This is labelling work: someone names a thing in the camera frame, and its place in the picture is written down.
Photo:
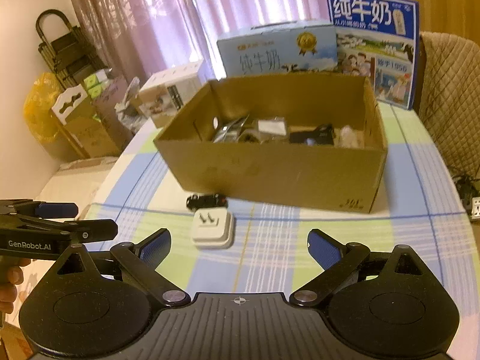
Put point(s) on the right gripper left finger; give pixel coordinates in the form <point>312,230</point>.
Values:
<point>138,264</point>

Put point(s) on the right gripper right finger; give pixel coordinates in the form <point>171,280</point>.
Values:
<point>340,263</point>

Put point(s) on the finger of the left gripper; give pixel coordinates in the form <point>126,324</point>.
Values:
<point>93,230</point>
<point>56,210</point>

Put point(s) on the white power adapter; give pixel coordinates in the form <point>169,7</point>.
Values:
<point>212,228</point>

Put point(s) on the black toy car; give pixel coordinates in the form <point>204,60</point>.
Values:
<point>203,201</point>

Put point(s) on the cotton swabs bag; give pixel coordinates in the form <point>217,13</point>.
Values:
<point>347,137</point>

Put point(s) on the black rectangular product box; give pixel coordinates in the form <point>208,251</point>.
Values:
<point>321,135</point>

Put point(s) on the silver foil pouch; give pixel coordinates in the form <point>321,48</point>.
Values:
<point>231,131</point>

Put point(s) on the white pads clear pack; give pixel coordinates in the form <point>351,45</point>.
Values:
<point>276,126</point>

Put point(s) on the person left hand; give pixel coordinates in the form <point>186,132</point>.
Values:
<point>11,276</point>

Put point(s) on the brown paper bag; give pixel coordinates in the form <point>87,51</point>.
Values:
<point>89,127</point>

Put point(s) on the yellow plastic bag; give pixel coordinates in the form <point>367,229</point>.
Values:
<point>40,119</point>

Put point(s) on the brown cardboard box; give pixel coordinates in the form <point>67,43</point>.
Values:
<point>325,177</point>

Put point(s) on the green tissue stack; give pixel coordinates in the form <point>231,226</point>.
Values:
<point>97,82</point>

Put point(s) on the white power strip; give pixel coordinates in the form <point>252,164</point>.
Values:
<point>475,209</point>

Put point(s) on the white beige appliance box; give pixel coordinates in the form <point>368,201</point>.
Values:
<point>166,92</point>

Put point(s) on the black folding cart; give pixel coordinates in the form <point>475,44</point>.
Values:
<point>71,57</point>

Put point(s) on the quilted beige chair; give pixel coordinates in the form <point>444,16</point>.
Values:
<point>449,104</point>

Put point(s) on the pink curtain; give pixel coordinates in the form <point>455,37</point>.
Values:
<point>141,37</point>

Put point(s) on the light blue milk carton box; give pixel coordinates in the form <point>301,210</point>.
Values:
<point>296,46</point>

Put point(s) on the dark blue milk carton box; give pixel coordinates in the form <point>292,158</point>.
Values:
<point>378,39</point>

